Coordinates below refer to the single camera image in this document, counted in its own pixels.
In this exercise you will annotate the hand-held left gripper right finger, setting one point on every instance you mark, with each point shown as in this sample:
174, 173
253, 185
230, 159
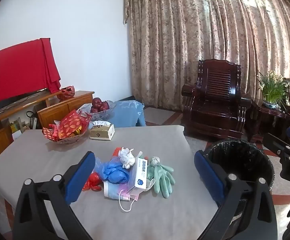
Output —
208, 177

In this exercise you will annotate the blue plastic glove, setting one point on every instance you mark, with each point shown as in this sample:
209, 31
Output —
115, 172

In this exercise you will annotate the white and blue box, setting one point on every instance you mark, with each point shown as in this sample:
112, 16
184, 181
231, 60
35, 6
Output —
140, 173

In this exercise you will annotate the wooden chair back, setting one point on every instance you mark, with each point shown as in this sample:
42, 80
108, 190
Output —
57, 112

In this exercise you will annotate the light blue face mask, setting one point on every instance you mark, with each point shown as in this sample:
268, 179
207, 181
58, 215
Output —
111, 191

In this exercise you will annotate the red apple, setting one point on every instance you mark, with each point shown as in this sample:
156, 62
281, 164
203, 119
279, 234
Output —
97, 102
94, 109
105, 105

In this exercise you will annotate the beige tissue box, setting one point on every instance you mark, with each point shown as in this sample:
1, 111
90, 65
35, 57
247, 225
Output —
101, 131

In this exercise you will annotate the wooden television cabinet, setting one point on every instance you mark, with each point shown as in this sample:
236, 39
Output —
0, 140

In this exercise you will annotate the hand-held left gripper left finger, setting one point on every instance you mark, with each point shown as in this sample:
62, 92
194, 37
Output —
80, 177

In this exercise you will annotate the colourful box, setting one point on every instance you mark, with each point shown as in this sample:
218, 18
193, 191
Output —
15, 127

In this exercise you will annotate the white wrapper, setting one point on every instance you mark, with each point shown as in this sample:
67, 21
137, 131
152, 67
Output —
127, 158

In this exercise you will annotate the pink face mask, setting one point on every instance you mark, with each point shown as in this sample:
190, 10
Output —
132, 193

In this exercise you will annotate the blue plastic cover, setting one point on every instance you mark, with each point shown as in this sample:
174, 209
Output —
127, 113

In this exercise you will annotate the dark wooden side table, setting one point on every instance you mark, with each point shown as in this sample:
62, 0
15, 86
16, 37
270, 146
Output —
267, 122

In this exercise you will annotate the red plastic bag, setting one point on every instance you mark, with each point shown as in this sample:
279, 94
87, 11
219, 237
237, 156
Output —
93, 181

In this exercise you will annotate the red cloth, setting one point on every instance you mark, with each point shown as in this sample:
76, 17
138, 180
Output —
17, 72

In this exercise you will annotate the clear glass fruit bowl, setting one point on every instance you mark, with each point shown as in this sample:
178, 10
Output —
102, 115

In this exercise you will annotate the green rubber glove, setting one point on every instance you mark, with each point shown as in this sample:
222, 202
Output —
162, 188
162, 171

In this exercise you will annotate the floral beige curtain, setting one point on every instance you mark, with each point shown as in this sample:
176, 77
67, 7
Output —
197, 37

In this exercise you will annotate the orange foam net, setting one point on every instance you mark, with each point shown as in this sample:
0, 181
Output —
116, 152

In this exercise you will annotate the pile of red packets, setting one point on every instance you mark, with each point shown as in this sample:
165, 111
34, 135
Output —
68, 125

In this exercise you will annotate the black lined trash bin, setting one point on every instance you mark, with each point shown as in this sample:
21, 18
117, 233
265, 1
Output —
244, 157

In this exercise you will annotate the potted flowering plant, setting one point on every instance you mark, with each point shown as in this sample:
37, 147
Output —
272, 90

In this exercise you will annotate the patterned glass bowl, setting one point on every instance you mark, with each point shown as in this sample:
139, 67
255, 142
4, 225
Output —
68, 138

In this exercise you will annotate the red decorative bowl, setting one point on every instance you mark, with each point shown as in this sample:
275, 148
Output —
65, 93

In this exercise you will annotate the black television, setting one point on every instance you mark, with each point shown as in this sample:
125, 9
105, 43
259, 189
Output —
0, 106

